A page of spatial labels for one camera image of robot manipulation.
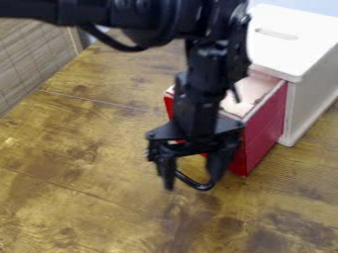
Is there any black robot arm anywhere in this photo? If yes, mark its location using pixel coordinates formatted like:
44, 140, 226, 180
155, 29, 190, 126
0, 0, 251, 191

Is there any black metal drawer handle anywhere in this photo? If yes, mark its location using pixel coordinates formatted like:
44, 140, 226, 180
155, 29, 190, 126
175, 169, 215, 192

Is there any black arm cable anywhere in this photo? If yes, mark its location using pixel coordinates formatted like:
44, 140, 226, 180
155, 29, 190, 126
78, 23, 150, 53

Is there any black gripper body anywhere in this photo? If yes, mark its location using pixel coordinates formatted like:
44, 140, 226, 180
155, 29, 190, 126
147, 72, 243, 163

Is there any red wooden drawer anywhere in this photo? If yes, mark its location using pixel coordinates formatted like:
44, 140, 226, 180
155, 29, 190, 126
163, 68, 289, 178

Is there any white wooden cabinet box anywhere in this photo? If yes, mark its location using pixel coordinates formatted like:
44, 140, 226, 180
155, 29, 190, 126
249, 4, 338, 146

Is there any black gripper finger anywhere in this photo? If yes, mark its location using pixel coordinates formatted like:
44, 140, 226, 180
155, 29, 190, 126
155, 151, 177, 191
206, 142, 239, 182

